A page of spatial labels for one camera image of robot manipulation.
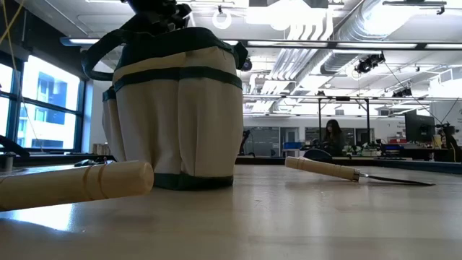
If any beige green-trimmed gardening bag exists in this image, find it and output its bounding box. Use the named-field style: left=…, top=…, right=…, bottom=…
left=81, top=27, right=249, bottom=191

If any wooden handled steel trowel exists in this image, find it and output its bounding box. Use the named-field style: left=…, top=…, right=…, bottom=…
left=284, top=155, right=435, bottom=187

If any round white ceiling lamp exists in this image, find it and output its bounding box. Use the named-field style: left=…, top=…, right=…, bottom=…
left=212, top=5, right=233, bottom=30

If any large black-framed window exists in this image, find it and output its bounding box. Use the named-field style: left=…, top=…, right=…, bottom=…
left=0, top=53, right=87, bottom=153

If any row of books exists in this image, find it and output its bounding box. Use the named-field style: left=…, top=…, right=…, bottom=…
left=92, top=143, right=111, bottom=157

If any black slanted bar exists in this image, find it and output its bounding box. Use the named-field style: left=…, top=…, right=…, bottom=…
left=0, top=134, right=30, bottom=158

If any black metal background rack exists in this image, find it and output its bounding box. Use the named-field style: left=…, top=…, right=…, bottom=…
left=243, top=93, right=371, bottom=157

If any black arched table clamp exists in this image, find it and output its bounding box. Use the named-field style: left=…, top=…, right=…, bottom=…
left=304, top=147, right=334, bottom=163

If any person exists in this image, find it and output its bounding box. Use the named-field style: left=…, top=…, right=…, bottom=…
left=437, top=124, right=462, bottom=163
left=322, top=118, right=346, bottom=157

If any black computer monitor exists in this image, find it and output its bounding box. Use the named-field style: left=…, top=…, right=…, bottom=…
left=404, top=109, right=437, bottom=144

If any thin yellow cable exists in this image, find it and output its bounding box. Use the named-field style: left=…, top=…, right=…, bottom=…
left=0, top=0, right=43, bottom=152

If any long ceiling light rail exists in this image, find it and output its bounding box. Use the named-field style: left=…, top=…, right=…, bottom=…
left=60, top=35, right=462, bottom=51

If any black aluminium table frame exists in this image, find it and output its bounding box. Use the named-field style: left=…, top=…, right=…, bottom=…
left=0, top=153, right=462, bottom=175

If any silver ventilation duct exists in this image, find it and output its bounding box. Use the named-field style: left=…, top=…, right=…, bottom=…
left=320, top=0, right=416, bottom=76

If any small grey cylinder post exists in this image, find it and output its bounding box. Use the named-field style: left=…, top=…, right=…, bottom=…
left=1, top=151, right=17, bottom=172

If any black ceiling-mounted camera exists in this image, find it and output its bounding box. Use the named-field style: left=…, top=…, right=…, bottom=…
left=354, top=52, right=386, bottom=75

